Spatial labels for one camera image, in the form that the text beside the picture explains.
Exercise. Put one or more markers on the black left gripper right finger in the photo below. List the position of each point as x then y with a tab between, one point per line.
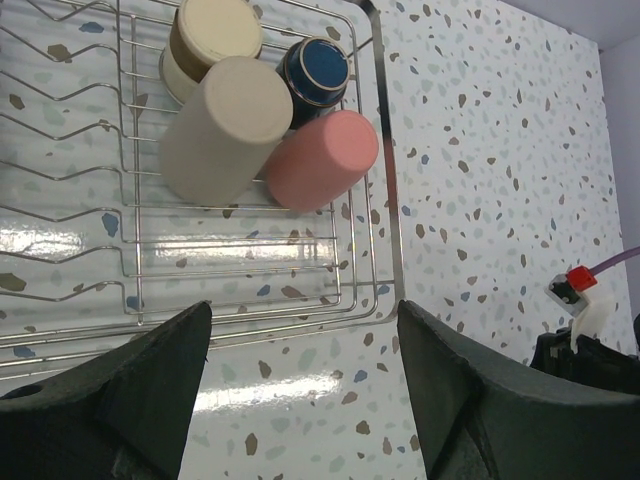
482	415

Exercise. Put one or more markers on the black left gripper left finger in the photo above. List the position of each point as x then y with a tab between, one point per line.
122	415

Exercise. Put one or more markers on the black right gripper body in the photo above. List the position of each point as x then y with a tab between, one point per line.
593	364

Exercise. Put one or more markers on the beige plastic cup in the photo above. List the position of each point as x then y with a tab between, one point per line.
225	132

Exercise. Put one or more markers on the pink plastic cup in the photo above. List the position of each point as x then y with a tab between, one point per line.
321	161

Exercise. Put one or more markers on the dark blue ceramic mug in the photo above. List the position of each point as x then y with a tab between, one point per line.
316	72

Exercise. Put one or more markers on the steel wire dish rack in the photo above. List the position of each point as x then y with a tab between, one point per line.
107	230

